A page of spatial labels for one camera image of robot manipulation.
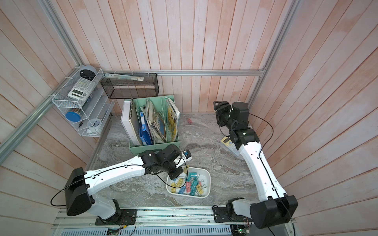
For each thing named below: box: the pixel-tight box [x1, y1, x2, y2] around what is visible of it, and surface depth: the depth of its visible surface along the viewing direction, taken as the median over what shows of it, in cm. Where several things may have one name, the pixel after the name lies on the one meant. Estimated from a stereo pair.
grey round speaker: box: [78, 64, 97, 82], surface depth 83 cm
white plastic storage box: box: [165, 167, 212, 199], surface depth 83 cm
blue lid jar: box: [64, 111, 81, 122], surface depth 78 cm
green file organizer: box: [128, 94, 181, 155], surface depth 94 cm
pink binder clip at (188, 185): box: [186, 181, 192, 193], surface depth 83 cm
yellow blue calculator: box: [220, 136, 240, 156], surface depth 102 cm
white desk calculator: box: [67, 77, 96, 101], surface depth 79 cm
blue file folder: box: [139, 111, 153, 146], surface depth 89 cm
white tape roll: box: [86, 118, 102, 136], surface depth 93 cm
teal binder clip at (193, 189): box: [189, 183, 197, 197], surface depth 81 cm
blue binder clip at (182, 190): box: [178, 185, 187, 195], surface depth 83 cm
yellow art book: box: [164, 96, 181, 143], surface depth 93 cm
